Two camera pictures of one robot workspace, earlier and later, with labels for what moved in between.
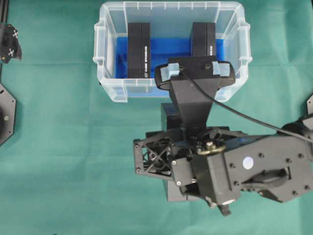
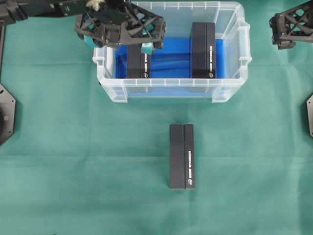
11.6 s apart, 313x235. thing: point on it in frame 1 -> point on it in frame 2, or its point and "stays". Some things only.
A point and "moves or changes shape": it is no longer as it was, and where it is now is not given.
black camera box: x=204 y=38 stays
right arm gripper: x=193 y=158 -> x=293 y=26
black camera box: x=169 y=123 moves or changes shape
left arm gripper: x=10 y=47 -> x=105 y=23
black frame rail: x=3 y=19 stays
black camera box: x=139 y=50 stays
